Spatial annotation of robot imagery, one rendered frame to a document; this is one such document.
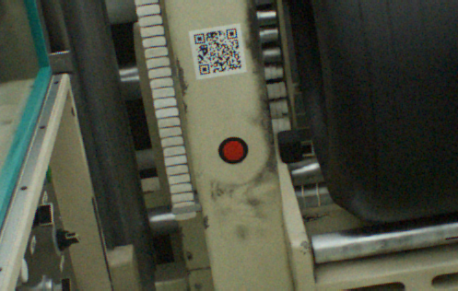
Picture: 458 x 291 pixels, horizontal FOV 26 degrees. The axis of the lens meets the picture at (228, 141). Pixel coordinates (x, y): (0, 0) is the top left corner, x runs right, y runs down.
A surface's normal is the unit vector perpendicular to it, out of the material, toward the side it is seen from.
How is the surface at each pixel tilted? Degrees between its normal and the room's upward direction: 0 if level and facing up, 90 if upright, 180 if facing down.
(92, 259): 90
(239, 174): 90
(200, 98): 90
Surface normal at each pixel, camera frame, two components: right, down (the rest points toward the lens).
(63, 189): 0.06, 0.38
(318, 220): -0.14, -0.91
